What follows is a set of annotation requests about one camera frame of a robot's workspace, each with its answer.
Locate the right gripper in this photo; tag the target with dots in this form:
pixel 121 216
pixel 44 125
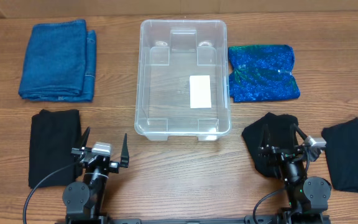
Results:
pixel 281 152

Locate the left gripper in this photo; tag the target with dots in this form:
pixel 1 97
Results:
pixel 114 167

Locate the black garment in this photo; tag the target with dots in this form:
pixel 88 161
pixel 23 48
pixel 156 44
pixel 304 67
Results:
pixel 342 155
pixel 280 136
pixel 52 136

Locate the blue sequin garment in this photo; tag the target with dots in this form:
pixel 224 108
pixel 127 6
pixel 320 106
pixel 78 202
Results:
pixel 262 73

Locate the clear plastic storage bin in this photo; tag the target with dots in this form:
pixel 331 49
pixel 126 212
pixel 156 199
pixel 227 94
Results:
pixel 170 51

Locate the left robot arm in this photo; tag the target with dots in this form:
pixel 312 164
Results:
pixel 83 200

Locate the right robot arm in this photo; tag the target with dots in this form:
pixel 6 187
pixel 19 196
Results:
pixel 307 196

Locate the white label in bin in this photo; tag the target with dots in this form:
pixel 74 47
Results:
pixel 200 91

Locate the folded blue denim jeans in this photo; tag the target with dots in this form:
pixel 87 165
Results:
pixel 60 63

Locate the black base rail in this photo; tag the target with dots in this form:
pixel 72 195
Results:
pixel 191 221

